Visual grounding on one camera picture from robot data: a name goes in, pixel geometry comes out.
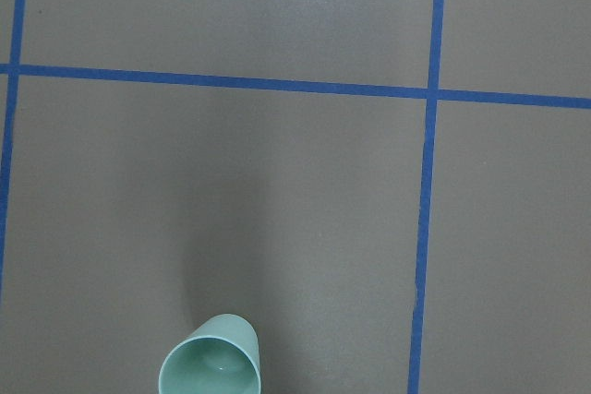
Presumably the green plastic cup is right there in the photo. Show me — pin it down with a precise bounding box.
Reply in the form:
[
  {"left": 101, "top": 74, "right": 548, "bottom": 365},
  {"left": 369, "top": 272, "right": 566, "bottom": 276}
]
[{"left": 158, "top": 314, "right": 262, "bottom": 393}]

